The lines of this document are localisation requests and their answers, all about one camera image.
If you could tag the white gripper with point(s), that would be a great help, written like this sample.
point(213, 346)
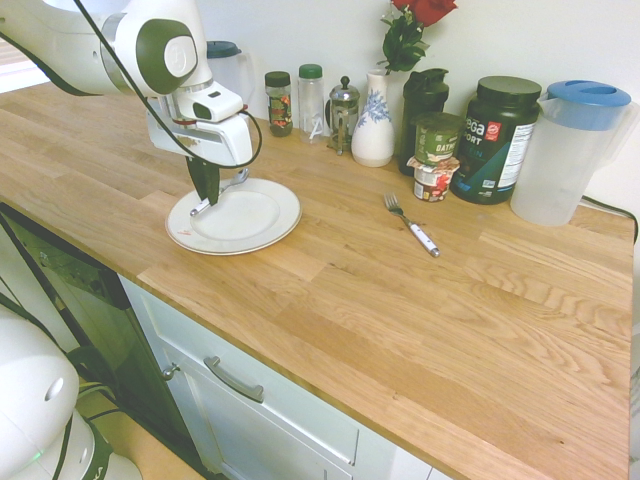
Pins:
point(225, 145)

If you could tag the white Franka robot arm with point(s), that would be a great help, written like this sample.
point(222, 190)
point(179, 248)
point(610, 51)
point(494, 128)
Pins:
point(65, 55)

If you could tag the white gold-rimmed plate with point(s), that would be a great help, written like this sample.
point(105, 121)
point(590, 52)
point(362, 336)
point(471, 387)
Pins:
point(250, 220)

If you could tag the dark-lidded spice jar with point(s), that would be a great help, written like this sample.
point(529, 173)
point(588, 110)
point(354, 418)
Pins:
point(278, 107)

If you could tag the clear pitcher dark teal lid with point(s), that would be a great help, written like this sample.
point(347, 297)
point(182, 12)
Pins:
point(225, 70)

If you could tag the clear bottle green cap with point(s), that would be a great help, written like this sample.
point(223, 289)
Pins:
point(311, 100)

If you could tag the small metal french press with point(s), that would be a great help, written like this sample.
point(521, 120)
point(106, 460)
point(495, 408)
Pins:
point(343, 115)

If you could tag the black dishwasher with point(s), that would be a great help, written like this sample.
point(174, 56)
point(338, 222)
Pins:
point(100, 310)

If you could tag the white vase blue floral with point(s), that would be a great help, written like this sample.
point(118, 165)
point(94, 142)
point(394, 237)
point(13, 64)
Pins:
point(372, 142)

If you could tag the silver cabinet knob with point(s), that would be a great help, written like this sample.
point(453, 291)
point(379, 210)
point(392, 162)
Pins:
point(170, 371)

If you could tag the red white yogurt cup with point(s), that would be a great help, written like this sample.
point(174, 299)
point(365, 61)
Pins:
point(432, 182)

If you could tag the white window blinds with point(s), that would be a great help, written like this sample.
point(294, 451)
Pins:
point(15, 55)

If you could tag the black shaker bottle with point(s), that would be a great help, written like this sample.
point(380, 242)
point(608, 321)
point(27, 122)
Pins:
point(425, 97)

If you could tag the green oatmeal cup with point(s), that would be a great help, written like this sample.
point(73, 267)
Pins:
point(437, 137)

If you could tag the red rose bouquet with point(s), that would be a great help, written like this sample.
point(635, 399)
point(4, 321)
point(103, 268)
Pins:
point(405, 42)

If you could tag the white drawer front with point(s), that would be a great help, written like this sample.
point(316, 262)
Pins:
point(280, 425)

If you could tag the black protein powder tub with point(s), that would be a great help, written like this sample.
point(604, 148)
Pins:
point(505, 115)

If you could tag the clear pitcher blue lid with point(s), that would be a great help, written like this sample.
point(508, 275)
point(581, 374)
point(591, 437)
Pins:
point(560, 165)

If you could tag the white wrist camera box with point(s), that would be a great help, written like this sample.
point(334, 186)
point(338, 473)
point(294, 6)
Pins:
point(220, 102)

